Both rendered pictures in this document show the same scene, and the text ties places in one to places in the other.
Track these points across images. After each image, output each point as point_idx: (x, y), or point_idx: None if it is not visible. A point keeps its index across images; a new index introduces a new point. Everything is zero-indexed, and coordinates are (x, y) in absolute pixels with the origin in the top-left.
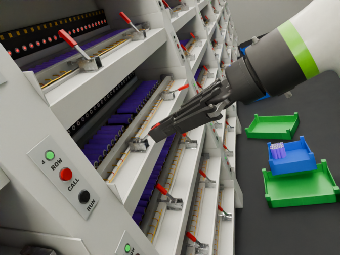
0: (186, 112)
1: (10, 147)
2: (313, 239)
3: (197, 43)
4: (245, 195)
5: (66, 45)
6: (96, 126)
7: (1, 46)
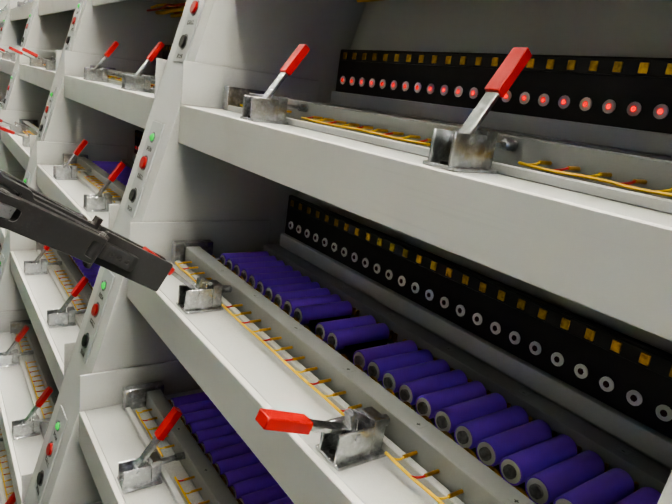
0: (59, 206)
1: (156, 108)
2: None
3: None
4: None
5: (499, 124)
6: (354, 295)
7: (202, 33)
